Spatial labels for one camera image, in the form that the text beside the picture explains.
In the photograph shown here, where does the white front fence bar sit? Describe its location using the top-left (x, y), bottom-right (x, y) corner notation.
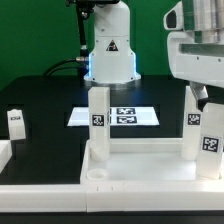
top-left (0, 182), bottom-right (224, 213)

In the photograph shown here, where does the black camera pole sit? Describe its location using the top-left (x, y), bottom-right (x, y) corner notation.
top-left (65, 0), bottom-right (98, 78)

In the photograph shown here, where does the white desk top tray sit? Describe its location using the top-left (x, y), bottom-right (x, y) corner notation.
top-left (79, 137), bottom-right (224, 185)

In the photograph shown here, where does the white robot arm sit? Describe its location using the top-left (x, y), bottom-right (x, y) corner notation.
top-left (84, 0), bottom-right (224, 109)

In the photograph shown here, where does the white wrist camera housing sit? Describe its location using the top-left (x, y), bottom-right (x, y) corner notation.
top-left (163, 1), bottom-right (184, 31)

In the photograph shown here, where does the white marker sheet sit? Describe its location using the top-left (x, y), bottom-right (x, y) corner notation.
top-left (67, 107), bottom-right (159, 127)

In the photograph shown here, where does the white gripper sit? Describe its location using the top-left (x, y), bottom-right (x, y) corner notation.
top-left (167, 31), bottom-right (224, 110)

